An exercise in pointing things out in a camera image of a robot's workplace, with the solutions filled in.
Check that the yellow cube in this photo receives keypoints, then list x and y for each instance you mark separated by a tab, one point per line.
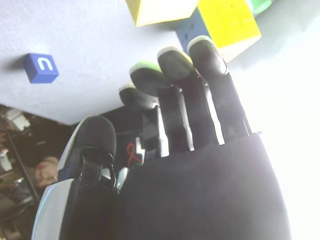
162	10

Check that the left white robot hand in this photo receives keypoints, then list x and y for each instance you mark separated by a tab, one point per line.
200	187

